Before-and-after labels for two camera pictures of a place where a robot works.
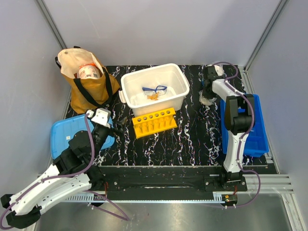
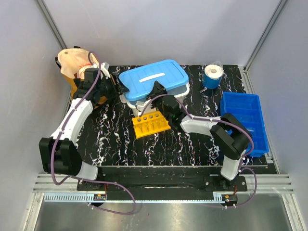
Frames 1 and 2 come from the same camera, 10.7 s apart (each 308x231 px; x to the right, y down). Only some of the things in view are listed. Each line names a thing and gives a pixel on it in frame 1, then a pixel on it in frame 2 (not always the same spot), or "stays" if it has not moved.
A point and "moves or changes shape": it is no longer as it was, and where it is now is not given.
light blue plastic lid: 63,130 moves or changes shape
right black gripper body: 207,93 → 157,103
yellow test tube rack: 155,122 stays
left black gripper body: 101,134 → 107,88
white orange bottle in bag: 88,71 stays
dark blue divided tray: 256,144 stays
